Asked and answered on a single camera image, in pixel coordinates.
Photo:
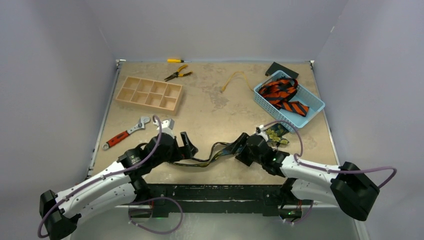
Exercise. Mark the yellow handled screwdriver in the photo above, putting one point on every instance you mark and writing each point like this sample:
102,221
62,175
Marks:
171,60

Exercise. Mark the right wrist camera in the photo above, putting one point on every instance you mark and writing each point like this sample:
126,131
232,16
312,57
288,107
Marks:
261,131

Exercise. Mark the black base frame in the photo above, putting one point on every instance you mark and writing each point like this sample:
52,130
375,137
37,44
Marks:
267,200

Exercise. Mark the light blue plastic basket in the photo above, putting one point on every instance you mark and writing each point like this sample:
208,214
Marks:
304,96

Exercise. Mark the orange black striped tie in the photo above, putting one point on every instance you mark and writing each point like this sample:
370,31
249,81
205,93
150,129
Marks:
279,93

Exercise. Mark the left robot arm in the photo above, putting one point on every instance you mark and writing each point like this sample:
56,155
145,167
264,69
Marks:
121,183

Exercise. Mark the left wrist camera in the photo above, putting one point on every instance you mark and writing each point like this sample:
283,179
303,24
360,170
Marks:
167,126

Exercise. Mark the yellow black pliers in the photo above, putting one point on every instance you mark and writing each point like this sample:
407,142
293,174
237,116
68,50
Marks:
178,73

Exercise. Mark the black flat box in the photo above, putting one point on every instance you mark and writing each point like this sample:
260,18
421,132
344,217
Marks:
274,67

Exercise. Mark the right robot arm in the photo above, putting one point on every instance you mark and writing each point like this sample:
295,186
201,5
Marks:
344,186

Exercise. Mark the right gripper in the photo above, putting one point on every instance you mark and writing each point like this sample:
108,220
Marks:
244,149

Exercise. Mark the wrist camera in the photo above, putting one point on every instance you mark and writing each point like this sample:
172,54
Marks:
261,131
167,126

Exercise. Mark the blue floral tie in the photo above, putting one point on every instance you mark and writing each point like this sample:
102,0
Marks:
220,149

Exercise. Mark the red handled adjustable wrench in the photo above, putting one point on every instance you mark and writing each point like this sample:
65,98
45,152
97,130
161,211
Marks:
121,136

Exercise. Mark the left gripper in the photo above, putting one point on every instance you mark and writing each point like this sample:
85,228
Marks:
179,154

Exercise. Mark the wooden compartment tray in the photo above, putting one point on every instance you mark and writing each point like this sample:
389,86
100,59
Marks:
150,95

